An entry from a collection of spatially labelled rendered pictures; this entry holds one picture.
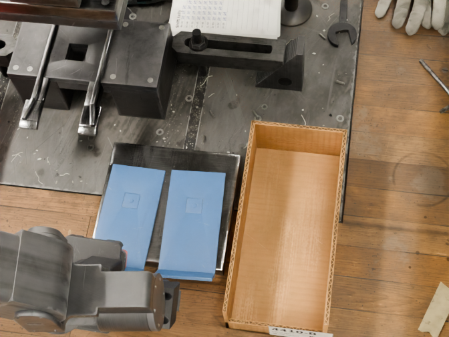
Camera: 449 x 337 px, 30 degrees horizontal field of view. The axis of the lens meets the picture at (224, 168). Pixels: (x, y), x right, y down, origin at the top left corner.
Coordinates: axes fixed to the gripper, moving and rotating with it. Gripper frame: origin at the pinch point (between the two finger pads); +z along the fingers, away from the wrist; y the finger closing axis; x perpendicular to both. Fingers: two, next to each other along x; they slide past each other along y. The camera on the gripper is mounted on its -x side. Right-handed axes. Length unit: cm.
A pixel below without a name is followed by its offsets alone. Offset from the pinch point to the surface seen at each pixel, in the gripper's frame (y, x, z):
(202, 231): 5.5, -10.0, 4.8
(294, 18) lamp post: 34.7, -16.9, 23.2
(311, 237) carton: 6.3, -23.4, 7.2
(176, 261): 1.6, -7.5, 2.6
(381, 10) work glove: 37, -29, 24
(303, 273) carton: 2.1, -23.0, 4.8
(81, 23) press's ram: 28.6, 5.7, -3.5
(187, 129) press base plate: 17.5, -5.0, 14.4
